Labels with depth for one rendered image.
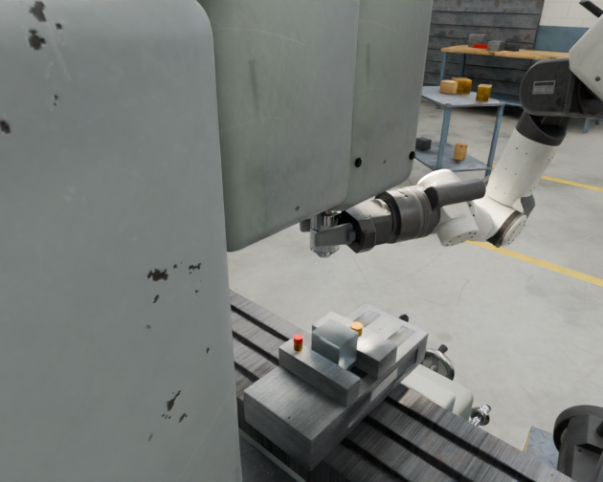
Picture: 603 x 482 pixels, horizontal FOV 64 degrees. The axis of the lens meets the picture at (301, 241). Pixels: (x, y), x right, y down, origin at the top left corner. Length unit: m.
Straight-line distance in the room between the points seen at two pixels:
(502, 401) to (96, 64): 2.26
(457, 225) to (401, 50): 0.32
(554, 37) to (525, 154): 7.33
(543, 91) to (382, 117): 0.45
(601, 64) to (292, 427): 0.70
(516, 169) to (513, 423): 1.43
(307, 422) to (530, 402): 1.72
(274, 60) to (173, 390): 0.27
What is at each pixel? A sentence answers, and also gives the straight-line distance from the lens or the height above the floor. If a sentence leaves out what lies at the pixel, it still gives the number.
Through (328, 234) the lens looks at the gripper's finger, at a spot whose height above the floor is 1.24.
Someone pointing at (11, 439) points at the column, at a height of 1.39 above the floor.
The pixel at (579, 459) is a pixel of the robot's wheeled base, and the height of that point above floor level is 0.59.
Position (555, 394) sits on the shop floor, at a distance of 2.50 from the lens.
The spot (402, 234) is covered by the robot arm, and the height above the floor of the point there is 1.22.
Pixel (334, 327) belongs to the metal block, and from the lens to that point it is 0.84.
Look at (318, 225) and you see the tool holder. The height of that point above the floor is 1.25.
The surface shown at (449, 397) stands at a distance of 1.09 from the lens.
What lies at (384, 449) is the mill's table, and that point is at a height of 0.91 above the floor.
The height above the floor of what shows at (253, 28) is 1.53.
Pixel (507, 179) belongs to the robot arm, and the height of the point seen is 1.23.
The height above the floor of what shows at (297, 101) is 1.47.
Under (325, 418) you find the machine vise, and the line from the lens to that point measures 0.80.
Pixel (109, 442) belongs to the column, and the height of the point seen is 1.35.
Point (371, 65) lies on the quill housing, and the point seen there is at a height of 1.49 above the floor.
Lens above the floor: 1.56
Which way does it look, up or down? 27 degrees down
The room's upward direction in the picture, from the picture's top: 1 degrees clockwise
